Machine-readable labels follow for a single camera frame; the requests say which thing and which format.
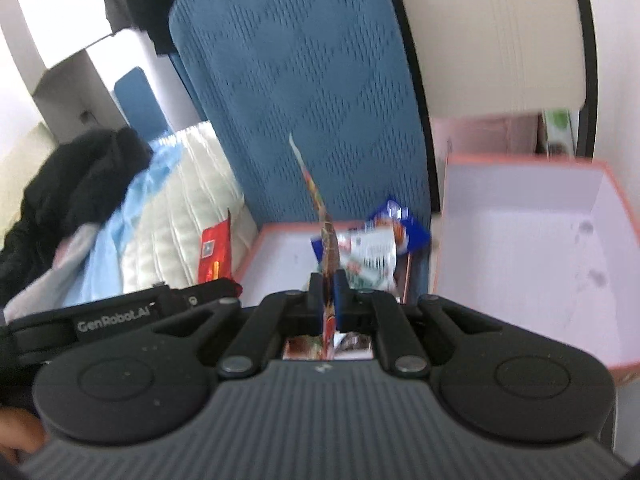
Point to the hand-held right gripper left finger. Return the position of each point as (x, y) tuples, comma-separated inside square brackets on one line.
[(314, 307)]

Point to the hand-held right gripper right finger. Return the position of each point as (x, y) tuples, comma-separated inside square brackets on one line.
[(341, 302)]

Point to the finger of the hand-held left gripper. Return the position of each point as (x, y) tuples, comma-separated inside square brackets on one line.
[(212, 291)]

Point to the red snack packet yellow label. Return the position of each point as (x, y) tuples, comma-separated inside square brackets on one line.
[(214, 255)]

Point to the white brown snack wrapper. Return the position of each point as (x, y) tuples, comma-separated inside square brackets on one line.
[(327, 245)]

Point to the pink cardboard box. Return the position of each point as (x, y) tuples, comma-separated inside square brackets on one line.
[(280, 255)]

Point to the blue white snack packet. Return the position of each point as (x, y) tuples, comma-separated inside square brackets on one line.
[(380, 250)]

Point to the person's left hand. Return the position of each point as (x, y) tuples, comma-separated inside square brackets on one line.
[(20, 435)]

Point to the grey cloth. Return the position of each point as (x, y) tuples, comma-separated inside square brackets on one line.
[(70, 265)]

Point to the cream quilted cushion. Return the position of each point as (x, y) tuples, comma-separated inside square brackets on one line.
[(195, 190)]

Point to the light blue cloth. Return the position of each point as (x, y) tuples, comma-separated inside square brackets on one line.
[(135, 200)]

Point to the black cloth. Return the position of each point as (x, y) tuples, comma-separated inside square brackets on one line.
[(75, 190)]

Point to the large pink-rimmed white box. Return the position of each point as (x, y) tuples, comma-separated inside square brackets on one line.
[(530, 260)]

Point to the small blue chair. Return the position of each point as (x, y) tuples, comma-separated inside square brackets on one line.
[(141, 102)]

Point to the blue textured cushion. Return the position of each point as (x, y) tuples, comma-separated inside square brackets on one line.
[(310, 85)]

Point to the pale pink board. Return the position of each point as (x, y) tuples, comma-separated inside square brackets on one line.
[(485, 135)]

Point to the green white packet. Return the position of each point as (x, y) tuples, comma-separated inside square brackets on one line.
[(558, 130)]

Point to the white cabinet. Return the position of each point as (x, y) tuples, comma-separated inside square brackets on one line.
[(60, 25)]

